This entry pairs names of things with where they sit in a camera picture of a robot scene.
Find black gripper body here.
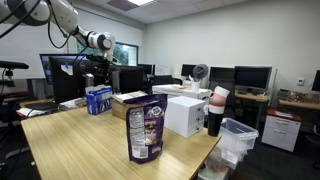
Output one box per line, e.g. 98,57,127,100
93,59,114,80

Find blue Oreo Cakesters box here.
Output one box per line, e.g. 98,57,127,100
85,84,114,116

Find brown cardboard box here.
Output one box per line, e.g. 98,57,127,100
111,90,148,121

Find white cube box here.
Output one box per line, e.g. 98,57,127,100
163,95,207,139

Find window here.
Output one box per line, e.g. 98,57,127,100
76,41,139,67

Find white blue paper tag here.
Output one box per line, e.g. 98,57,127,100
61,64,75,77

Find black Dell monitor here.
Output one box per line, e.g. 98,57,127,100
49,55,90,104

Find monitor with blue screen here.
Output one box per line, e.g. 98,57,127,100
39,53,56,86

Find black office chair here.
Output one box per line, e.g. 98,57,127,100
153,74,184,87

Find black keyboard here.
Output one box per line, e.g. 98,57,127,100
24,101,62,111

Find purple snack bag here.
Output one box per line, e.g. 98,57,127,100
125,93,168,165

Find ceiling air vent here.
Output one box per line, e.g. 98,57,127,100
106,0,139,13

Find white papers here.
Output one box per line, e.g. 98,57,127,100
16,107,46,118

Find ceiling light panel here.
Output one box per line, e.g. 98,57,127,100
126,0,158,7

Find white cup with utensils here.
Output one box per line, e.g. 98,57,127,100
188,74,201,94

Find gray round fan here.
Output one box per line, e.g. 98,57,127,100
192,63,210,81

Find pink mug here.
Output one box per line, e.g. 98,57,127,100
208,92,228,108

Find black tumbler white rim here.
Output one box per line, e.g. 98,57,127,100
207,103,225,138

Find clear plastic bin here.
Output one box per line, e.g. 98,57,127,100
218,117,260,156
206,146,248,171

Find wooden office desk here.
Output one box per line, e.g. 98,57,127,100
234,92,271,131
278,98,320,112

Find large black computer monitor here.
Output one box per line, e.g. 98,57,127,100
234,65,273,92

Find white cabinet red top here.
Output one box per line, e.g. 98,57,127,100
261,108,303,153

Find brown clutter pile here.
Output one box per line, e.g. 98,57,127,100
285,91,320,104

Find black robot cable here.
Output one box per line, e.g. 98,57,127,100
45,0,74,50

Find black camera bar on stand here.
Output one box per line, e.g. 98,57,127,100
0,60,30,88

